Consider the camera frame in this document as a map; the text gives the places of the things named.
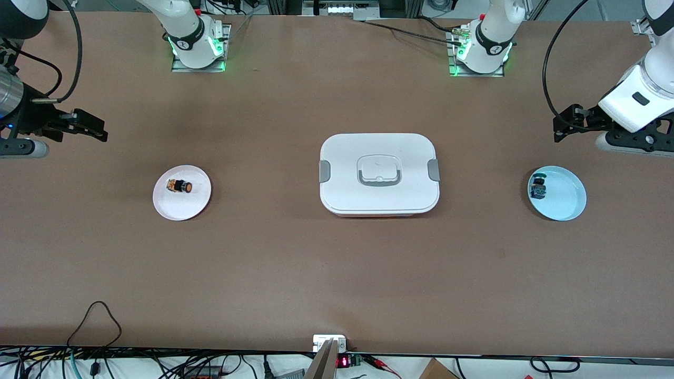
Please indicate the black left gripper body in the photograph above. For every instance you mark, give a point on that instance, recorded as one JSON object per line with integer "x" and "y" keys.
{"x": 588, "y": 119}

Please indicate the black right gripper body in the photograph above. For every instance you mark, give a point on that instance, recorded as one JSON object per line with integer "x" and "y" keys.
{"x": 38, "y": 117}

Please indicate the orange push button switch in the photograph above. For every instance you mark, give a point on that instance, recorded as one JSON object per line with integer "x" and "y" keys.
{"x": 181, "y": 186}

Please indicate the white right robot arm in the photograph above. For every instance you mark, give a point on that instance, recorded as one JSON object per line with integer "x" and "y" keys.
{"x": 184, "y": 26}

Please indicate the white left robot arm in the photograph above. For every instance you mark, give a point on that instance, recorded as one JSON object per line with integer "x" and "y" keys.
{"x": 626, "y": 110}

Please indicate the white lunch box grey clips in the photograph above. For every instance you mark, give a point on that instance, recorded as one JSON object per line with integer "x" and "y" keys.
{"x": 347, "y": 189}

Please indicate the small white box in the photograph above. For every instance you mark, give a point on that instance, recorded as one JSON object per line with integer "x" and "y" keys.
{"x": 324, "y": 342}

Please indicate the round light blue plate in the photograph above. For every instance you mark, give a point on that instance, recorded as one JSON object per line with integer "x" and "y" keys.
{"x": 566, "y": 197}

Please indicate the tan black patterned object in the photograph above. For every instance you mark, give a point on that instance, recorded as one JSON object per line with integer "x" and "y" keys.
{"x": 8, "y": 52}

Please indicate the round pink plate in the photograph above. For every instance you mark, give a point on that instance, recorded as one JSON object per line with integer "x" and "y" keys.
{"x": 181, "y": 208}

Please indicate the white lit device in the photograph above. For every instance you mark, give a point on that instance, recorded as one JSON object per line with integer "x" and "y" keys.
{"x": 342, "y": 9}

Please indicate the orange red device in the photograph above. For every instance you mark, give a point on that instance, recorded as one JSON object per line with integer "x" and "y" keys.
{"x": 200, "y": 372}

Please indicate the red clip lead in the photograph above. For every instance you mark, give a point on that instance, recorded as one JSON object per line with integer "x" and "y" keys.
{"x": 382, "y": 365}

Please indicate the red LED display board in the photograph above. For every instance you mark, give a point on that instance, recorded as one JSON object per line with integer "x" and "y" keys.
{"x": 343, "y": 361}

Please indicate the aluminium profile bar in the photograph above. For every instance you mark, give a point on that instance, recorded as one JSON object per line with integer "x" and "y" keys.
{"x": 324, "y": 366}

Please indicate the green push button switch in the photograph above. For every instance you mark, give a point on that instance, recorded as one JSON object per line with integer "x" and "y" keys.
{"x": 538, "y": 189}

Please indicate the aluminium corner bracket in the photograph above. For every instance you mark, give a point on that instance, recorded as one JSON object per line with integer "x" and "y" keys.
{"x": 641, "y": 27}

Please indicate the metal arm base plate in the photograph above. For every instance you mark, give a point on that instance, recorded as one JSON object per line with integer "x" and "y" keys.
{"x": 184, "y": 69}
{"x": 474, "y": 75}

